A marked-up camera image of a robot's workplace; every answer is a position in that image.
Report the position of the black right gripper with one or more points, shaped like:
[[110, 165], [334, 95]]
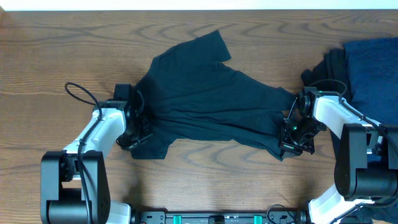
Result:
[[287, 145]]

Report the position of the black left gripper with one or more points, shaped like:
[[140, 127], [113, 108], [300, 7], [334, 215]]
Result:
[[129, 144]]

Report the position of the dark teal t-shirt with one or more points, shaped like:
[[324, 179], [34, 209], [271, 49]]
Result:
[[190, 93]]

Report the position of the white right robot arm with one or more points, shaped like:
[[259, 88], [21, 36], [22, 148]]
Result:
[[365, 172]]

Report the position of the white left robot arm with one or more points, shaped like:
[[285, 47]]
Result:
[[73, 182]]

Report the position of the black garment in pile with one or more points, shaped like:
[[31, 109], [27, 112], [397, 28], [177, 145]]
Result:
[[334, 73]]

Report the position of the blue garment in pile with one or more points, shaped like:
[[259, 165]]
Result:
[[372, 75]]

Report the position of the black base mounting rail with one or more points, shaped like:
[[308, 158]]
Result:
[[278, 216]]

